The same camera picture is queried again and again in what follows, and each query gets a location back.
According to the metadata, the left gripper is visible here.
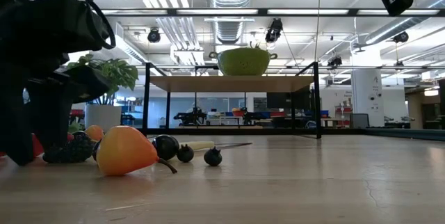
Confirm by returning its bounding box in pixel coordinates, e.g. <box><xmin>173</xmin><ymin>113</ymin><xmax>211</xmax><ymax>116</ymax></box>
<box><xmin>0</xmin><ymin>51</ymin><xmax>72</xmax><ymax>166</ymax></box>

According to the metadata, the red cherry tomato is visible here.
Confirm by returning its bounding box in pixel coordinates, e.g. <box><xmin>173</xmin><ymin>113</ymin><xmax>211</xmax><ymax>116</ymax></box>
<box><xmin>32</xmin><ymin>133</ymin><xmax>45</xmax><ymax>158</ymax></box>

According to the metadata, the green plastic colander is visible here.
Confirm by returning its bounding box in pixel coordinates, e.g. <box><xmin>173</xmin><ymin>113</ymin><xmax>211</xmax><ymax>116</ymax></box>
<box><xmin>208</xmin><ymin>47</ymin><xmax>279</xmax><ymax>77</ymax></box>

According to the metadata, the small orange fruit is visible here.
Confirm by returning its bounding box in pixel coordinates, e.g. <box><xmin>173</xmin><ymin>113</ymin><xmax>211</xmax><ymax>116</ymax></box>
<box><xmin>84</xmin><ymin>125</ymin><xmax>105</xmax><ymax>144</ymax></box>

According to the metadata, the small blackberry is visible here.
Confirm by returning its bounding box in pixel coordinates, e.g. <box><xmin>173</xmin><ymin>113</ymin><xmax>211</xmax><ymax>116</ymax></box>
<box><xmin>42</xmin><ymin>149</ymin><xmax>63</xmax><ymax>164</ymax></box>

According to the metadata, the large blackberry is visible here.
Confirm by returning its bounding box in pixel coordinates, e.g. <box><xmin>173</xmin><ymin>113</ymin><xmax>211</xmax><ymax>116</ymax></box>
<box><xmin>58</xmin><ymin>131</ymin><xmax>95</xmax><ymax>164</ymax></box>

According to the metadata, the white plant pot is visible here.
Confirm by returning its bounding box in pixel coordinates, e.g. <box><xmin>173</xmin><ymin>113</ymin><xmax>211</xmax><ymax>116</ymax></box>
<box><xmin>84</xmin><ymin>104</ymin><xmax>122</xmax><ymax>133</ymax></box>

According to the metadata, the green leafy plant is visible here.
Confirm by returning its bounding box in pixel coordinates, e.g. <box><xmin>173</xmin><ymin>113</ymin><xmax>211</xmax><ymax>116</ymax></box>
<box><xmin>67</xmin><ymin>55</ymin><xmax>139</xmax><ymax>105</ymax></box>

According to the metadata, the yellow orange pear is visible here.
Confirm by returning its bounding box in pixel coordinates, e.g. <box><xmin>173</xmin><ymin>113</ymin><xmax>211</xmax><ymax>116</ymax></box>
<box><xmin>96</xmin><ymin>125</ymin><xmax>178</xmax><ymax>177</ymax></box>

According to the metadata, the white round column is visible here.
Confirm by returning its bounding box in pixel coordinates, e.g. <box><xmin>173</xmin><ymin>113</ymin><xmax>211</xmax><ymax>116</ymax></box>
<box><xmin>350</xmin><ymin>69</ymin><xmax>385</xmax><ymax>127</ymax></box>

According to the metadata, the grey box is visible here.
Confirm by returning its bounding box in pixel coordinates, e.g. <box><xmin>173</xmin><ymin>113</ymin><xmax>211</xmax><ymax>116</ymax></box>
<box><xmin>349</xmin><ymin>113</ymin><xmax>371</xmax><ymax>129</ymax></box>

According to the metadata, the black overhead light bar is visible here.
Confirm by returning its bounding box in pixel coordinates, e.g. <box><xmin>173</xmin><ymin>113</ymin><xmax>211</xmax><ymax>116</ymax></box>
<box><xmin>100</xmin><ymin>7</ymin><xmax>445</xmax><ymax>17</ymax></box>

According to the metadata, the dark round plum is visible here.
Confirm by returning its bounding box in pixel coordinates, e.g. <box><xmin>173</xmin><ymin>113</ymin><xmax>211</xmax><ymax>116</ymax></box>
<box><xmin>152</xmin><ymin>134</ymin><xmax>181</xmax><ymax>161</ymax></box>

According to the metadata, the dark blueberry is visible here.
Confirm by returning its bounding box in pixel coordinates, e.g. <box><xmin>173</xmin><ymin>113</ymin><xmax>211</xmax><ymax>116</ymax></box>
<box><xmin>176</xmin><ymin>143</ymin><xmax>195</xmax><ymax>163</ymax></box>
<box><xmin>203</xmin><ymin>146</ymin><xmax>223</xmax><ymax>167</ymax></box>

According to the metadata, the black ceiling camera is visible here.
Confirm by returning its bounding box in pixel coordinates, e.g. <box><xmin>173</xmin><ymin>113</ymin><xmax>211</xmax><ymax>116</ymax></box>
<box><xmin>147</xmin><ymin>27</ymin><xmax>162</xmax><ymax>44</ymax></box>
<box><xmin>326</xmin><ymin>56</ymin><xmax>343</xmax><ymax>69</ymax></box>
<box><xmin>393</xmin><ymin>31</ymin><xmax>410</xmax><ymax>44</ymax></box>
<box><xmin>264</xmin><ymin>17</ymin><xmax>284</xmax><ymax>44</ymax></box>

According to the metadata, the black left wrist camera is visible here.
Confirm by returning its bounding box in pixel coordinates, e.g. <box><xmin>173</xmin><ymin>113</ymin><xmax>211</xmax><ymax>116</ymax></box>
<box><xmin>64</xmin><ymin>64</ymin><xmax>113</xmax><ymax>104</ymax></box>

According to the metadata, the thin hanging cable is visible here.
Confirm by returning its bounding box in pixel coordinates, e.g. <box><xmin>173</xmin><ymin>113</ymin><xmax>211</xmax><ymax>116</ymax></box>
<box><xmin>314</xmin><ymin>0</ymin><xmax>321</xmax><ymax>63</ymax></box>

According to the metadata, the thin black camera cable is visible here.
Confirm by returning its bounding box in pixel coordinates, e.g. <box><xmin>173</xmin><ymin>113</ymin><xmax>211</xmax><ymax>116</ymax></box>
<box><xmin>58</xmin><ymin>0</ymin><xmax>118</xmax><ymax>50</ymax></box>

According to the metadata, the knife with cream handle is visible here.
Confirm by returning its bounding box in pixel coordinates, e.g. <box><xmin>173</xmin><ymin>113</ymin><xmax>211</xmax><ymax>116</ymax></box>
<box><xmin>179</xmin><ymin>141</ymin><xmax>253</xmax><ymax>151</ymax></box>

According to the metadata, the wooden shelf with black frame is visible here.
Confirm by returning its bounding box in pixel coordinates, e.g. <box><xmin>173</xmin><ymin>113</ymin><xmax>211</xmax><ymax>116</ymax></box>
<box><xmin>141</xmin><ymin>61</ymin><xmax>321</xmax><ymax>140</ymax></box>

